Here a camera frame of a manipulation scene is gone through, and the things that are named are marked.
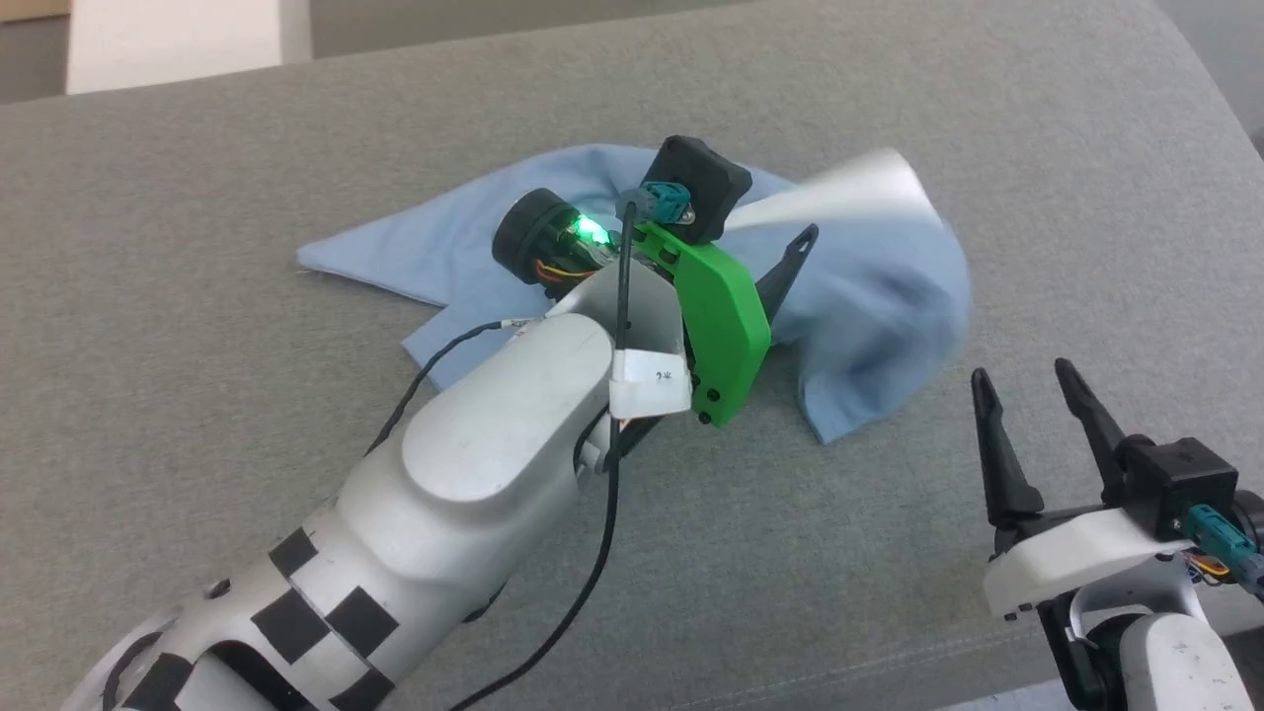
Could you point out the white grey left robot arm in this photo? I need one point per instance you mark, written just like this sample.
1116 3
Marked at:
494 434

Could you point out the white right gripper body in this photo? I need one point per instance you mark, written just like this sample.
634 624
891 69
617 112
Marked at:
1076 553

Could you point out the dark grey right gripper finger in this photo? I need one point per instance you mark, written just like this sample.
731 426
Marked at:
1091 420
1002 464

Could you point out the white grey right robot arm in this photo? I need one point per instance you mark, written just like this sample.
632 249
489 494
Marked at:
1175 662

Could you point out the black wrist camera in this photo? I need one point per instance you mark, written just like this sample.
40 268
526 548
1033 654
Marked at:
706 183
1180 484

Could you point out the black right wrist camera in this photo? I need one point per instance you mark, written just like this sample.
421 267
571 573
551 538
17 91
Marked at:
1180 484

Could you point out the light blue polo shirt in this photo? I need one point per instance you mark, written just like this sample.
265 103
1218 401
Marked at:
869 316

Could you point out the white background furniture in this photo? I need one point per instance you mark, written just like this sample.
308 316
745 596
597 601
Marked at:
178 39

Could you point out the white label tape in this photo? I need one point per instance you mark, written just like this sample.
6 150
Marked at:
652 380

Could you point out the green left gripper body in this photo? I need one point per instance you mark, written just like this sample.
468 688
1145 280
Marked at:
726 336

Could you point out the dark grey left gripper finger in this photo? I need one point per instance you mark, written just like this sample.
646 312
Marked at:
632 433
790 265

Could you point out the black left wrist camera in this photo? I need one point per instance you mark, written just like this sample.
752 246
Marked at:
706 183

